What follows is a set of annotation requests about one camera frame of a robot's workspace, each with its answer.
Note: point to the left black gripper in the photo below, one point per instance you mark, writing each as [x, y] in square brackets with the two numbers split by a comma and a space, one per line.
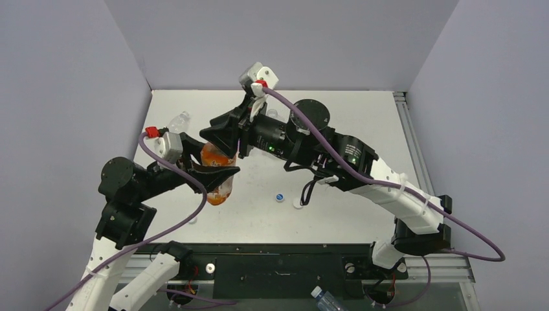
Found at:
[214, 174]

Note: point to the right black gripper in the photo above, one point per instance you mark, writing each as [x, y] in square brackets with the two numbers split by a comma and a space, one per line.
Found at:
[244, 133]

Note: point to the orange drink bottle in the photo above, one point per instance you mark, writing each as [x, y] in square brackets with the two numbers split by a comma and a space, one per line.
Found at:
[211, 156]

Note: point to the clear bottle blue-white cap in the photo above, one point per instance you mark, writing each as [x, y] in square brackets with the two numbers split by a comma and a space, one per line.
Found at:
[180, 123]

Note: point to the large clear bottle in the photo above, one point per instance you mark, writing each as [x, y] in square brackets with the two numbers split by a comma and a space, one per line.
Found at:
[273, 113]

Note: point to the white wide bottle cap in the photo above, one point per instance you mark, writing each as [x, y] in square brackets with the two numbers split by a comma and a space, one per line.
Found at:
[298, 204]

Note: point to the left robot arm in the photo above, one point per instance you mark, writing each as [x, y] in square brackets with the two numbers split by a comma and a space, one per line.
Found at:
[125, 220]

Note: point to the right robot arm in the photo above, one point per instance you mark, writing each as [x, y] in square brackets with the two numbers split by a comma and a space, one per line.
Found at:
[306, 141]

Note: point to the water bottle under table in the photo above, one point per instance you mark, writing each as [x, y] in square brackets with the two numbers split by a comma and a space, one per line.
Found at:
[325, 301]

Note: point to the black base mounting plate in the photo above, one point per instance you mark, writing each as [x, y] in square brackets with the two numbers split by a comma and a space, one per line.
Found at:
[284, 271]

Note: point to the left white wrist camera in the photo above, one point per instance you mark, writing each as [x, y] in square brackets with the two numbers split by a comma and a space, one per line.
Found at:
[168, 144]

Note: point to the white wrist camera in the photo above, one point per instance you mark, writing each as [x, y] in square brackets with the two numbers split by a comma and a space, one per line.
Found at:
[253, 80]
[168, 144]

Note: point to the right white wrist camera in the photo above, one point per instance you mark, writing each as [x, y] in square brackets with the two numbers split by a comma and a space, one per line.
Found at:
[253, 80]

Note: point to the aluminium frame rail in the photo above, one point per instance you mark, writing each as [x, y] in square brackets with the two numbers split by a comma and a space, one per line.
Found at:
[416, 154]

